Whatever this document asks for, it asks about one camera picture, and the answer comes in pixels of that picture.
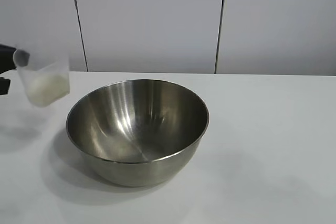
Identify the stainless steel mixing bowl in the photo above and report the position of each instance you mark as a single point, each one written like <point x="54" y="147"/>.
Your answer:
<point x="136" y="124"/>

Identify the translucent plastic measuring cup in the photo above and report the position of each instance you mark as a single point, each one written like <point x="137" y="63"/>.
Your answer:
<point x="47" y="69"/>

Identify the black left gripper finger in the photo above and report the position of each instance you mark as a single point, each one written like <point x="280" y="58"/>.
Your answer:
<point x="4" y="86"/>
<point x="8" y="57"/>

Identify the white rice grains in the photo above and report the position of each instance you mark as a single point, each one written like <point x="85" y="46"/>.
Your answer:
<point x="48" y="90"/>

